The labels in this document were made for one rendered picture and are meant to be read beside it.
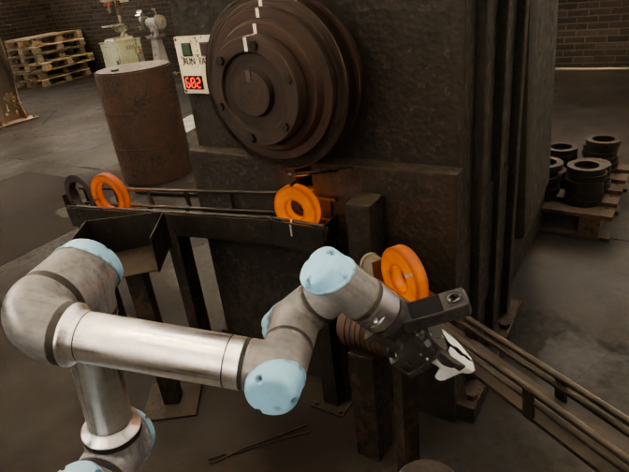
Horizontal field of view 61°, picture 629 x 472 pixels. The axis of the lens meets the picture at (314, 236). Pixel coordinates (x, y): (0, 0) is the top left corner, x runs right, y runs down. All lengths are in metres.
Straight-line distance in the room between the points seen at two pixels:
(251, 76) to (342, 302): 0.78
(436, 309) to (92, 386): 0.63
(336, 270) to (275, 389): 0.19
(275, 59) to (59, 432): 1.54
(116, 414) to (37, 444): 1.11
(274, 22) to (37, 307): 0.90
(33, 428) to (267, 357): 1.66
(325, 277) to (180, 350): 0.23
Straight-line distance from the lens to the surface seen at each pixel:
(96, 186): 2.30
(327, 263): 0.77
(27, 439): 2.28
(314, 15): 1.39
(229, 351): 0.76
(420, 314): 0.87
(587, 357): 2.26
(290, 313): 0.82
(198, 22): 1.84
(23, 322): 0.87
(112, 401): 1.12
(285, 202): 1.64
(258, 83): 1.41
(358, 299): 0.80
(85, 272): 0.95
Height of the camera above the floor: 1.38
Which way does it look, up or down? 26 degrees down
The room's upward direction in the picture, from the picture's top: 7 degrees counter-clockwise
